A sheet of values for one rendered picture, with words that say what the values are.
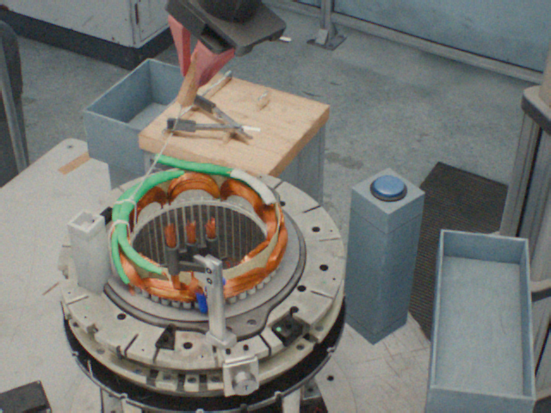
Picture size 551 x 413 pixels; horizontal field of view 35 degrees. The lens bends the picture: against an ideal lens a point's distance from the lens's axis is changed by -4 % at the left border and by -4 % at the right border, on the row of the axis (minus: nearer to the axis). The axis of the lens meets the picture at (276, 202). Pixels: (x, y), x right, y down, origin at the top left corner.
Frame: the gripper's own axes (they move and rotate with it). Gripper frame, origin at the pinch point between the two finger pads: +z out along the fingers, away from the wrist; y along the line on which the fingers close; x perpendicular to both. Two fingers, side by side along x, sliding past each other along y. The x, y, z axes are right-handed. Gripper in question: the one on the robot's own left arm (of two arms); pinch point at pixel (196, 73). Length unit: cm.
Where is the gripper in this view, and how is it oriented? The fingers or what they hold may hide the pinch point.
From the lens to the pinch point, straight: 85.9
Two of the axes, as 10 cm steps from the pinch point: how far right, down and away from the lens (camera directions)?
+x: 6.2, -4.3, 6.6
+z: -3.4, 6.1, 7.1
